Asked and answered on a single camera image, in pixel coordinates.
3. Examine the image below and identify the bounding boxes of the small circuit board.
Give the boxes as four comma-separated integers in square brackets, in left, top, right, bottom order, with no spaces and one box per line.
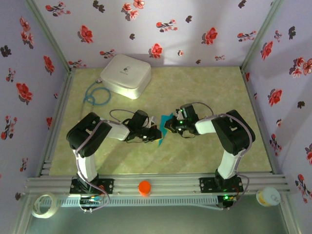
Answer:
[79,196,103,213]
[223,194,238,210]

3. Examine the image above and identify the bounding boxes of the clear tape roll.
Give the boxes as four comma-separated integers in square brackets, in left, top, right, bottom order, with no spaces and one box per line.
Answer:
[31,192,59,219]

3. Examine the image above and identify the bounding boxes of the long aluminium base rail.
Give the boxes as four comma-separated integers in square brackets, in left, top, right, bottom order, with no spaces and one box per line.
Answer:
[24,173,292,195]

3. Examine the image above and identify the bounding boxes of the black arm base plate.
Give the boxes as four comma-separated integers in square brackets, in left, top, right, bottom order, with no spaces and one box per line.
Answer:
[199,177,244,194]
[70,178,115,195]

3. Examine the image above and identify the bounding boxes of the aluminium side rail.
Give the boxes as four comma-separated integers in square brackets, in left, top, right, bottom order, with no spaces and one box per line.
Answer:
[240,67,281,175]
[36,68,76,177]

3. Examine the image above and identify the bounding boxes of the white slotted cable duct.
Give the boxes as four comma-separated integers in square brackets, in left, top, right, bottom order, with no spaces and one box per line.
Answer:
[58,196,219,207]

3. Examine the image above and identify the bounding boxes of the orange plastic cap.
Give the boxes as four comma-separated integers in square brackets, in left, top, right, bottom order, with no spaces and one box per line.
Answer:
[138,180,152,197]

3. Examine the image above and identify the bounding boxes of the light blue coiled cable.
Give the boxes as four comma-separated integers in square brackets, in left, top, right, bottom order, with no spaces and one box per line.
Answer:
[82,78,113,107]

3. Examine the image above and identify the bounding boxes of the white square plastic box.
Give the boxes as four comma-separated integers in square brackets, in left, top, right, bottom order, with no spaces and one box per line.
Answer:
[100,54,152,100]

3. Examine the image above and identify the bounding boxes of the aluminium frame post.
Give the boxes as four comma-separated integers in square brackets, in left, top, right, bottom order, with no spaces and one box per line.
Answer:
[240,0,286,73]
[24,0,76,74]

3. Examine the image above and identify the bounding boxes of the grey left arm cable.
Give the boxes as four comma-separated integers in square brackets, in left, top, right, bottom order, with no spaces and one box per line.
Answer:
[74,109,137,213]

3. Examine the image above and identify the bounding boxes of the white yellow round container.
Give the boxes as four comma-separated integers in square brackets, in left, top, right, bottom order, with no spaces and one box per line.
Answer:
[255,187,281,207]

